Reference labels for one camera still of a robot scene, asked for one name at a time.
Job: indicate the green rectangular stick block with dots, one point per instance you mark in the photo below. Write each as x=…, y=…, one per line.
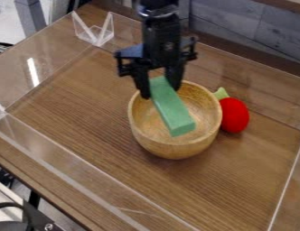
x=170, y=107

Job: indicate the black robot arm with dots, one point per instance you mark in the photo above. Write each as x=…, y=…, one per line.
x=158, y=8

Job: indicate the black equipment with cable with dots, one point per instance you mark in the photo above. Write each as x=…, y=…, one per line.
x=32, y=221

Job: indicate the clear acrylic tray enclosure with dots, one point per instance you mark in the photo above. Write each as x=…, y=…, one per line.
x=88, y=146

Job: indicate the black table leg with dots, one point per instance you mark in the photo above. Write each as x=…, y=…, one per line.
x=33, y=199

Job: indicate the clear acrylic corner bracket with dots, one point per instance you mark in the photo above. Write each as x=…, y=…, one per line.
x=95, y=35

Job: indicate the brown wooden bowl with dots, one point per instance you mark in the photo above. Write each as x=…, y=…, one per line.
x=148, y=129

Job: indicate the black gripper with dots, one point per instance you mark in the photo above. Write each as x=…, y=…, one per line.
x=163, y=50

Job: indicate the red plush strawberry toy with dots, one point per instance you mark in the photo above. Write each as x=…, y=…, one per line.
x=234, y=112

